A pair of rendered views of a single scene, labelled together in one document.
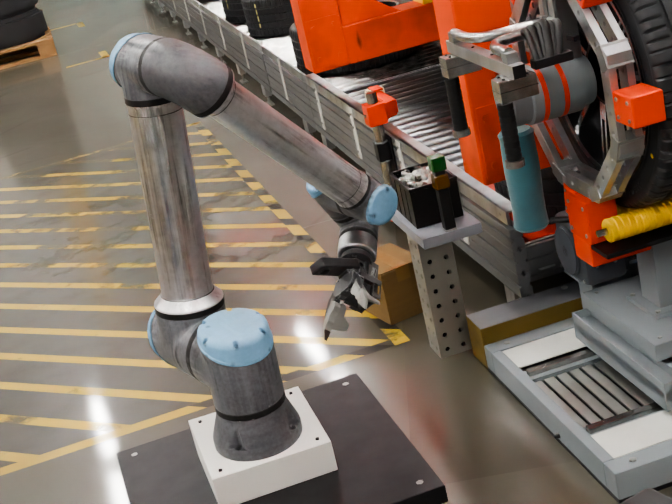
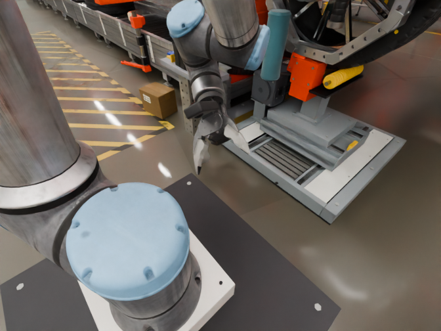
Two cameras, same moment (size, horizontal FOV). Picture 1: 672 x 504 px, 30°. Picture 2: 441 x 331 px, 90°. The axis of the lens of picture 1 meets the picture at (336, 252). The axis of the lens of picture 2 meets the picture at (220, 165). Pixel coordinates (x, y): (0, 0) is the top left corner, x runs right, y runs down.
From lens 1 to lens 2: 230 cm
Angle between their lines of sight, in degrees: 34
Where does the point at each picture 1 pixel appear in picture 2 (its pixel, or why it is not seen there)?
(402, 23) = not seen: outside the picture
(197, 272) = (44, 138)
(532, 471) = (273, 205)
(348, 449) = (228, 261)
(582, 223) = (307, 77)
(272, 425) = (186, 301)
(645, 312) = (306, 121)
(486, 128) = not seen: hidden behind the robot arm
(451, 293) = not seen: hidden behind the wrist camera
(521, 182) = (278, 48)
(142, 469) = (29, 313)
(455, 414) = (216, 169)
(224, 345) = (128, 282)
